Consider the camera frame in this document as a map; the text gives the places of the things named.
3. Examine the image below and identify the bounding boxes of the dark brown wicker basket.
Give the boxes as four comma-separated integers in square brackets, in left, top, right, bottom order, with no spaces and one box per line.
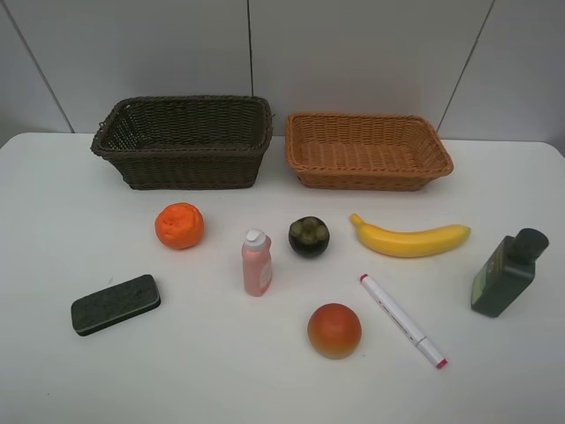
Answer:
[91,95,273,190]

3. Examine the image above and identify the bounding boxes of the orange red peach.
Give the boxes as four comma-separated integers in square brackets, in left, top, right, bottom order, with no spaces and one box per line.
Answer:
[307,303,362,360]

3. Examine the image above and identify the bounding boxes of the white marker pink caps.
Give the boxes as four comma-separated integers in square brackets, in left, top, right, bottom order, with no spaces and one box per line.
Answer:
[359,274,448,369]

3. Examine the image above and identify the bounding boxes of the orange wicker basket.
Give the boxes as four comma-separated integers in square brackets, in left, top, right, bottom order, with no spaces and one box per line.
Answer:
[285,112,454,191]

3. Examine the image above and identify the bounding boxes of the dark green bottle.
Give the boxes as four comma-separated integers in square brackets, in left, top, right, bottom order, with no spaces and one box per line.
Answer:
[471,228,549,318]

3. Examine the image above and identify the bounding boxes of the pink bottle white cap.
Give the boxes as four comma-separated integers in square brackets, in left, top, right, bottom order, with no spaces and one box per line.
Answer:
[241,229,273,297]

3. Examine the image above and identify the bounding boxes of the black whiteboard eraser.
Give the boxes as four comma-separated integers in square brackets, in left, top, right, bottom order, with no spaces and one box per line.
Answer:
[71,275,161,337]

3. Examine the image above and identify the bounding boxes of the yellow banana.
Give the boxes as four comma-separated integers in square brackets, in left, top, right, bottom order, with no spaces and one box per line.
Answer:
[350,214,471,258]

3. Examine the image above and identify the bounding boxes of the orange tangerine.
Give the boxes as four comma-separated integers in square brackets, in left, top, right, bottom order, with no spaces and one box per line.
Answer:
[154,202,205,250]

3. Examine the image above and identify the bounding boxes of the dark mangosteen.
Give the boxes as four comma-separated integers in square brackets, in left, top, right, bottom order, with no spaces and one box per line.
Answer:
[288,216,330,259]

